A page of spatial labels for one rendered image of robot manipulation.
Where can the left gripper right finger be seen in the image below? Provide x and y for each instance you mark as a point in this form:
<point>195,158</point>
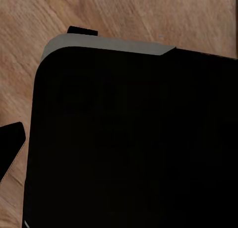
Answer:
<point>230,137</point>

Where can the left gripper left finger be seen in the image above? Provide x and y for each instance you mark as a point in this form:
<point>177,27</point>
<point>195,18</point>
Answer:
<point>12,137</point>

